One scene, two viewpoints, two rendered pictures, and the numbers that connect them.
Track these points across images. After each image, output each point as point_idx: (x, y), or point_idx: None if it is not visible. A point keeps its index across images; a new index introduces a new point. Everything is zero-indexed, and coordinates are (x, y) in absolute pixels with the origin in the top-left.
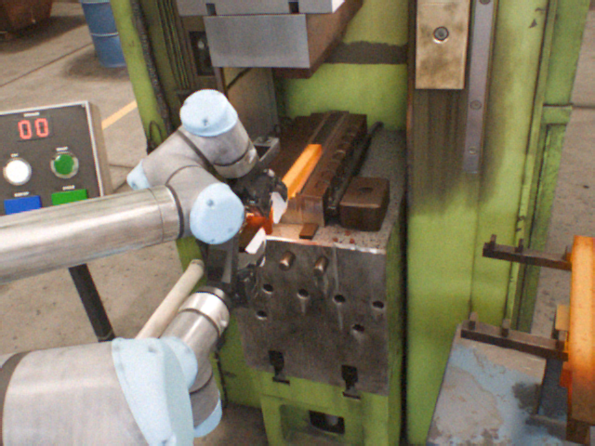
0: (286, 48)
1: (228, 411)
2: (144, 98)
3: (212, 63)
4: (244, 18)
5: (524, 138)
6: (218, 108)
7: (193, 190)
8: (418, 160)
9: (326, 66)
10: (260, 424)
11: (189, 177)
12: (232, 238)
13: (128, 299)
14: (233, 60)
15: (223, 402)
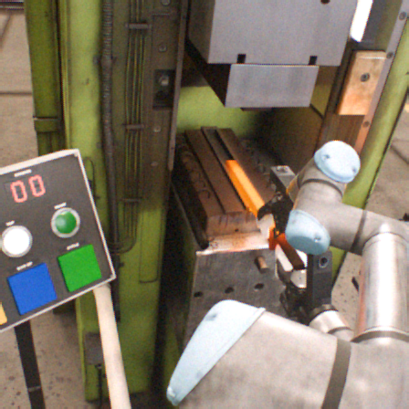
0: (296, 92)
1: (104, 406)
2: (84, 134)
3: (225, 105)
4: (268, 67)
5: (384, 144)
6: (357, 157)
7: (405, 233)
8: None
9: (194, 89)
10: (139, 405)
11: (382, 221)
12: (331, 260)
13: None
14: (246, 102)
15: (95, 402)
